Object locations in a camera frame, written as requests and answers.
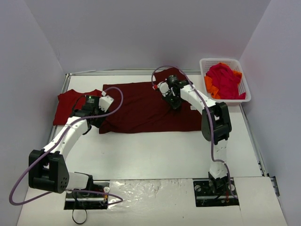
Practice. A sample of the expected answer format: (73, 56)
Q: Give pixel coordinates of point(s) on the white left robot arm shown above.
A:
(51, 173)

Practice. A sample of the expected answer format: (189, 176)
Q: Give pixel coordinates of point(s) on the folded red t shirt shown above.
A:
(69, 100)

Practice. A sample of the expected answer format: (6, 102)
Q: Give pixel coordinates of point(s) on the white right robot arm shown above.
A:
(215, 124)

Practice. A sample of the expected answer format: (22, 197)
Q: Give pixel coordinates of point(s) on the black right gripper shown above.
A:
(173, 101)

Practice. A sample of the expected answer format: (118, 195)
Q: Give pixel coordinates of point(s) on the crimson pink t shirt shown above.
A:
(224, 80)

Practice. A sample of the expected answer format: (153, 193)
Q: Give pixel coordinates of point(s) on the white plastic laundry basket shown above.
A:
(224, 80)

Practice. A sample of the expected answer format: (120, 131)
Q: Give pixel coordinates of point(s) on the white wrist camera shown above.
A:
(163, 88)
(105, 101)

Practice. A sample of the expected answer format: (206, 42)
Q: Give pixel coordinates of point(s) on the orange t shirt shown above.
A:
(210, 87)

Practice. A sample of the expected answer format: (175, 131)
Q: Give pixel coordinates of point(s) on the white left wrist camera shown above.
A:
(105, 101)

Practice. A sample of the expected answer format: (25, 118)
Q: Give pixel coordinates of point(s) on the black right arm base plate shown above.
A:
(206, 196)

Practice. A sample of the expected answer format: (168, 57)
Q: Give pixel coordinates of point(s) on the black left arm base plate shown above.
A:
(88, 201)

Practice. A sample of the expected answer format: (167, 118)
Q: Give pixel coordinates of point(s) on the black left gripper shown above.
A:
(98, 119)

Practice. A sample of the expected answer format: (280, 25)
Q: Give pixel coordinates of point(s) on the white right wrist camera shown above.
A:
(163, 88)

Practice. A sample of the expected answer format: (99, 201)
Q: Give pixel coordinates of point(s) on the dark maroon t shirt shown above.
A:
(142, 109)

